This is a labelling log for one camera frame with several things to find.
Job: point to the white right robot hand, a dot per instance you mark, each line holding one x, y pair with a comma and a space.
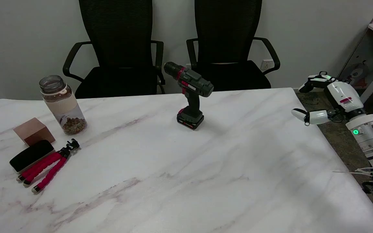
342, 94

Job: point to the dark green power screwdriver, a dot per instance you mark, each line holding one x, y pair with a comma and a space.
191, 85

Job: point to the white desk with cartoon panel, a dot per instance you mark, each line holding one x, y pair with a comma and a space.
367, 61

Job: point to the black mesh office chair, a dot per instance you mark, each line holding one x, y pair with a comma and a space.
228, 38
118, 48

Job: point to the glass jar with nuts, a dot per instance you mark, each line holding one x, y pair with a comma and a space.
64, 106

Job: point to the red flexible mini tripod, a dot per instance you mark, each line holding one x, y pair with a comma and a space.
47, 168

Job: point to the brown wooden block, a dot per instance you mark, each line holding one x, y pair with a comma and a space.
33, 131

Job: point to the black oblong case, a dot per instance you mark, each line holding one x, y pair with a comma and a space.
31, 155

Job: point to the white wall socket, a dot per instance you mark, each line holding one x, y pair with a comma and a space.
266, 64

